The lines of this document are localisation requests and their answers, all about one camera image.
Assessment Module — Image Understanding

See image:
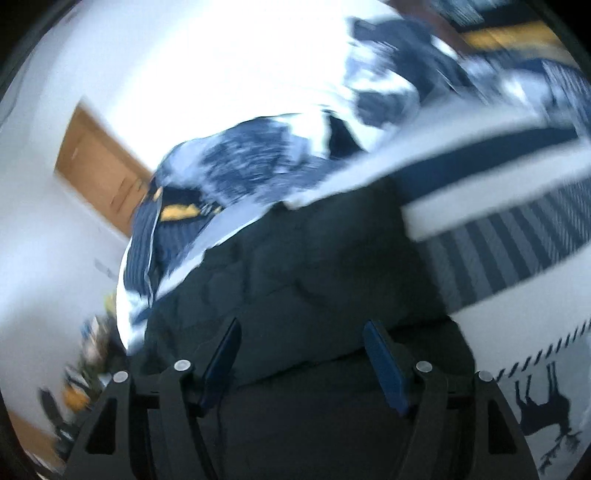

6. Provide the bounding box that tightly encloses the black puffer jacket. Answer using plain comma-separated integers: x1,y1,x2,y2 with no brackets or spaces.
131,177,475,479

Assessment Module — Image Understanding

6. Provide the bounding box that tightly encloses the cluttered wooden side table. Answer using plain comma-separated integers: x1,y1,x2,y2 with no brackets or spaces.
38,294,126,461

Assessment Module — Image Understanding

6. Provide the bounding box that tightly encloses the yellow container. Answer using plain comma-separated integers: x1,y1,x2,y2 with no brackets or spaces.
62,385,90,412

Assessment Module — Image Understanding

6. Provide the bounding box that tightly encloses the bed with striped deer blanket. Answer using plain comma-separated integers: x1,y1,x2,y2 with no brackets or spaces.
115,91,591,480

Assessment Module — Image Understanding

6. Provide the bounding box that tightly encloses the lying HOMES pillow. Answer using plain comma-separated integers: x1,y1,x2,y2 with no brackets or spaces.
461,46,590,137

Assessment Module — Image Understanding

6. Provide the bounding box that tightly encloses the upright HOMES pillow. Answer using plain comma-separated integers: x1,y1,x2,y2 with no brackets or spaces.
432,0,562,50

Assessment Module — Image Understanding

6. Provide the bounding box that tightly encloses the dark striped pillow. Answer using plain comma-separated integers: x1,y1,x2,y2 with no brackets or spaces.
123,186,223,300

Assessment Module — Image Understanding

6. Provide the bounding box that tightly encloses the crumpled white blue duvet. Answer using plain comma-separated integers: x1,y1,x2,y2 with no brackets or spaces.
150,17,466,207

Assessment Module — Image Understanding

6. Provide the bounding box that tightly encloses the brown wooden door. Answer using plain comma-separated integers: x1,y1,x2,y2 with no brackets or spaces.
55,104,151,236

